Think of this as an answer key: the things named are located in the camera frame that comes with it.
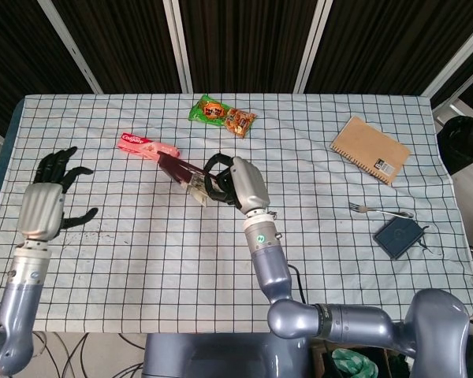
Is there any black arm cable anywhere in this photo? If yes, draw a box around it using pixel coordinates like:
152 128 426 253
286 264 307 305

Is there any white partition frame post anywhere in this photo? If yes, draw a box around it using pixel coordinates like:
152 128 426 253
36 0 104 95
292 0 330 95
419 21 473 99
162 0 195 95

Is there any red-ribbed paper folding fan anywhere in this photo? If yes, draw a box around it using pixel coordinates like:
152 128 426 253
156 152 213 209

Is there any white black checkered tablecloth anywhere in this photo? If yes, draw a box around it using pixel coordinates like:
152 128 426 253
0 93 473 335

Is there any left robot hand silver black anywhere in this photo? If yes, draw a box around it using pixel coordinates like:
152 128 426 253
15 146 99 242

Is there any dark blue square pouch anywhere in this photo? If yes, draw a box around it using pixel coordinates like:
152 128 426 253
374 217 431 261

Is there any silver metal fork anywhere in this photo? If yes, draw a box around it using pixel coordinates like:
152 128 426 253
348 202 415 219

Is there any brown kraft spiral notebook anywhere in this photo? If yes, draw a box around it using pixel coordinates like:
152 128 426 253
330 115 412 187

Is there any grey-blue robot torso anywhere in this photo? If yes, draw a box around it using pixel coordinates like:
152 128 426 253
141 332 313 378

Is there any black plastic bag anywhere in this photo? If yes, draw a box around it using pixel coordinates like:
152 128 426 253
436 115 473 176

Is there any green white checkered cloth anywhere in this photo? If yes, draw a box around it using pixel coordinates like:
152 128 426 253
330 347 380 378

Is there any pink Colgate toothpaste box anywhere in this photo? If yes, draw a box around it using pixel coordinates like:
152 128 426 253
117 132 181 162

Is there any black floor cable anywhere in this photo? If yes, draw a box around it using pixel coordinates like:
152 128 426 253
31 332 147 378

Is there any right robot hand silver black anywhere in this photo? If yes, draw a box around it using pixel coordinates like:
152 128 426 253
203 152 271 216

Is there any green orange snack packet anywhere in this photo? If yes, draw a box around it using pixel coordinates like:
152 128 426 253
188 94 258 140

